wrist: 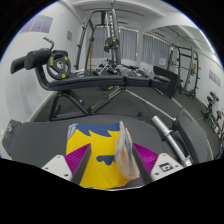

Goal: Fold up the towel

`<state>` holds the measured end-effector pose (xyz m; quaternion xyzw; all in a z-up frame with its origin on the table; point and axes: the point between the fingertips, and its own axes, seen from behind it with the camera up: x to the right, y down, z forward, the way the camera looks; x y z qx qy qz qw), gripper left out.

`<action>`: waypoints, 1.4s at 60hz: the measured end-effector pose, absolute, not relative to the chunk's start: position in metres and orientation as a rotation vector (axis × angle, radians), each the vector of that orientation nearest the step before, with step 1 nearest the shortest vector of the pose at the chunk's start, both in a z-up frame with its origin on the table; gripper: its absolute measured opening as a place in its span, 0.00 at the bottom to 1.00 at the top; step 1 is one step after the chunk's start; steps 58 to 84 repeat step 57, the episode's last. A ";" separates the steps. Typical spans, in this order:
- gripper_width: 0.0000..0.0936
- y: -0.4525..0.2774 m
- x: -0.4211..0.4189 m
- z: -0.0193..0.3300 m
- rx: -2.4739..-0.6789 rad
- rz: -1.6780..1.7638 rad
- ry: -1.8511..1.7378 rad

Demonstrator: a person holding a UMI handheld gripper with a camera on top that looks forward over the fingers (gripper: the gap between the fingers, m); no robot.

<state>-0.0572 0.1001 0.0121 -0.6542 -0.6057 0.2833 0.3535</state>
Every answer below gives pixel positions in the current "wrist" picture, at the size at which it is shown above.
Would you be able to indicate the pile of chrome dumbbells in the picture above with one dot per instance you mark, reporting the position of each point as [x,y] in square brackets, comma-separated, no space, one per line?
[126,70]

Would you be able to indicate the chrome barbell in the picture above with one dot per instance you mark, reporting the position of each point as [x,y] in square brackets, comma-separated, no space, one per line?
[168,133]

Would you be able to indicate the dumbbell rack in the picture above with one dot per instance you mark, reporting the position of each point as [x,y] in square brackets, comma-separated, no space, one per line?
[211,110]

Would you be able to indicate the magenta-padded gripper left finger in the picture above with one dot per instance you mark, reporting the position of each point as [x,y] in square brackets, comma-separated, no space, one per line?
[75,160]

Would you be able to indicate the colourful sun print towel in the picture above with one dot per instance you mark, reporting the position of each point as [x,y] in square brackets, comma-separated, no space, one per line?
[93,150]

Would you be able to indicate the black padded flat bench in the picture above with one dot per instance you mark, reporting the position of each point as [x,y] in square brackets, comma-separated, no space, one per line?
[36,140]

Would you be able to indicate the black squat rack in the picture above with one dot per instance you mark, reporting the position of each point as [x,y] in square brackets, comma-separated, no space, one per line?
[191,71]

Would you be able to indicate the black adjustable weight bench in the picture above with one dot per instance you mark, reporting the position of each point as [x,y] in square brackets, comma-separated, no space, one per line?
[90,81]

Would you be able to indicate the grey window curtain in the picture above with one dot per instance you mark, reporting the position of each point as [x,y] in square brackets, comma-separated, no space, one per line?
[128,43]
[155,50]

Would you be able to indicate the large black weight plate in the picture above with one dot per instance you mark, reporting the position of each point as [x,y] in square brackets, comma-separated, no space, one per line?
[58,65]

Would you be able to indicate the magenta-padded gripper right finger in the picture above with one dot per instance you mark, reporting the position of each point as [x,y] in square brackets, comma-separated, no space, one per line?
[148,159]

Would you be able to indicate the small brown wall board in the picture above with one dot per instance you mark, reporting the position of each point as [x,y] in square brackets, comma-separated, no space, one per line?
[69,35]

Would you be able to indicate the small black weight plate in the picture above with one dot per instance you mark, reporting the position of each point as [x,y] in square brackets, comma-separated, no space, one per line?
[111,44]

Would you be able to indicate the purple wall poster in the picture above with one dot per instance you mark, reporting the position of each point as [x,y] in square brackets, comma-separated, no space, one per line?
[37,24]

